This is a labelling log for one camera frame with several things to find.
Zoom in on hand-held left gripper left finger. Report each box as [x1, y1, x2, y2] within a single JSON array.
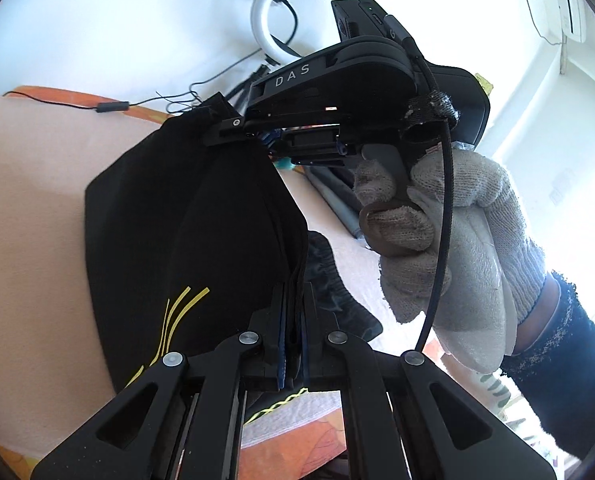
[[30, 282, 291, 480]]

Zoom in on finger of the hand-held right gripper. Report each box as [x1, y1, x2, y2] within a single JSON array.
[[201, 110, 281, 157]]

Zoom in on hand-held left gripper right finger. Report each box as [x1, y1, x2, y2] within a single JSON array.
[[297, 282, 561, 480]]

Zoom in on black pants with yellow print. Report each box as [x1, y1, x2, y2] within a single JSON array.
[[84, 92, 383, 426]]

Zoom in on person's right forearm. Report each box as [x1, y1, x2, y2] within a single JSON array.
[[500, 270, 595, 461]]

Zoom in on person's right hand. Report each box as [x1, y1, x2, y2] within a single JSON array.
[[352, 150, 548, 376]]

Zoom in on green striped white pillow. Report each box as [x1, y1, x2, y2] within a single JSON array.
[[470, 360, 578, 466]]

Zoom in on white air conditioner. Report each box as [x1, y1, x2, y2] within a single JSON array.
[[552, 0, 591, 43]]

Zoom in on black ring light cable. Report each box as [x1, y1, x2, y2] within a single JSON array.
[[2, 50, 288, 117]]

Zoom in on white ring light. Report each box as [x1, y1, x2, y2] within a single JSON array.
[[250, 0, 351, 63]]

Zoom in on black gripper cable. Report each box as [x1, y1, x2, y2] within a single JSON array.
[[385, 14, 455, 353]]

